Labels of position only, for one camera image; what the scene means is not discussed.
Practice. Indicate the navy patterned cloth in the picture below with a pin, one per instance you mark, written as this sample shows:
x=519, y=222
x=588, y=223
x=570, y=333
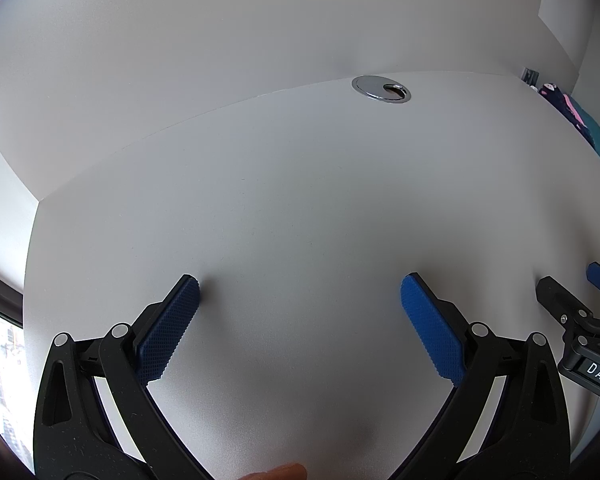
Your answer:
x=565, y=107

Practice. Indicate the person's left hand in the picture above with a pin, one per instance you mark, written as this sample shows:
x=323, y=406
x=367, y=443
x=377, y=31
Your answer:
x=277, y=472

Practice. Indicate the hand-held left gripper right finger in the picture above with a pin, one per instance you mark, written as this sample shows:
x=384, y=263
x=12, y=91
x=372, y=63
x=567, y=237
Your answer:
x=432, y=330

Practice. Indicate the window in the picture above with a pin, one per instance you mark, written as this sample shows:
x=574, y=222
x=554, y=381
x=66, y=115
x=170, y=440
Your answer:
x=2, y=385

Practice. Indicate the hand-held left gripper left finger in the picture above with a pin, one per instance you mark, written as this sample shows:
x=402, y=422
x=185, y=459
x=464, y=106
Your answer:
x=167, y=330

